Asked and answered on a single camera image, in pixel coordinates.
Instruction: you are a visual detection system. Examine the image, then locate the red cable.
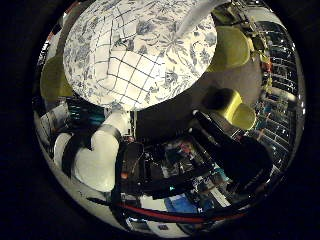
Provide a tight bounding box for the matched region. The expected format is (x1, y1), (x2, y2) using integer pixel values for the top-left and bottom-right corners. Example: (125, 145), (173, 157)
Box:
(116, 201), (248, 224)

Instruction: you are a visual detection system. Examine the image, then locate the blue floral white tablecloth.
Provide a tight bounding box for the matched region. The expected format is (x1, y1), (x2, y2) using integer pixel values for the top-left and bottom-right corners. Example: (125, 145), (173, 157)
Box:
(63, 0), (218, 112)

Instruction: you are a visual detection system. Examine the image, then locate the metal storage shelving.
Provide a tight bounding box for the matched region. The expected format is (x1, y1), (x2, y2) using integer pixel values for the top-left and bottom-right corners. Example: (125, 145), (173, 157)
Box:
(254, 19), (303, 168)

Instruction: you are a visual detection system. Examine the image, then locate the white grid-checked cloth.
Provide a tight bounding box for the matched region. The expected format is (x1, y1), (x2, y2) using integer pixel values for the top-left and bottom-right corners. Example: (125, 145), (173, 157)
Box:
(93, 4), (168, 111)

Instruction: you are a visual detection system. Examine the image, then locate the yellow-green stool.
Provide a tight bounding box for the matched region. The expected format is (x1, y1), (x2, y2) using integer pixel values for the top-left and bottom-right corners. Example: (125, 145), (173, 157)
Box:
(203, 87), (257, 131)

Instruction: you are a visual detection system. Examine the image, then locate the blue box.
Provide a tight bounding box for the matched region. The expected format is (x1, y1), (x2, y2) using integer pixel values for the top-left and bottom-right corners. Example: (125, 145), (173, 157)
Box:
(164, 194), (198, 214)

